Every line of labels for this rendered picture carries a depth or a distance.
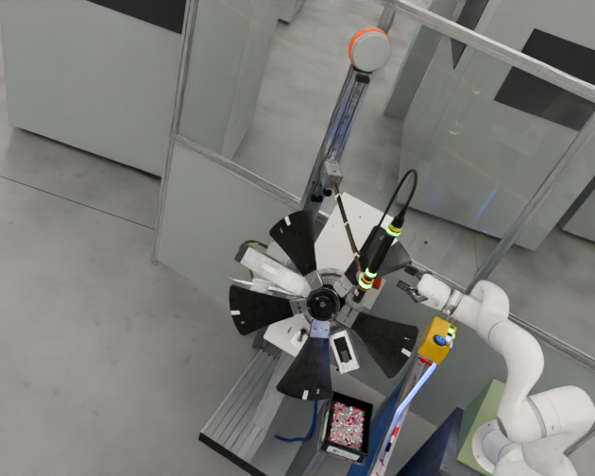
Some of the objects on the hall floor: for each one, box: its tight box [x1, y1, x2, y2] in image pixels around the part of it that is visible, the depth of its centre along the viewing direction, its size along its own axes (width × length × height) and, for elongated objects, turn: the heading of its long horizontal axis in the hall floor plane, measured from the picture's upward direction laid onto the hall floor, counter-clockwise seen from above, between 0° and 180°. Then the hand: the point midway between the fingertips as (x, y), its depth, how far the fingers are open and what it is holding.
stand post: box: [252, 350, 296, 432], centre depth 253 cm, size 4×9×91 cm, turn 47°
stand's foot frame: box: [198, 349, 325, 476], centre depth 287 cm, size 62×46×8 cm
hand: (404, 276), depth 176 cm, fingers open, 8 cm apart
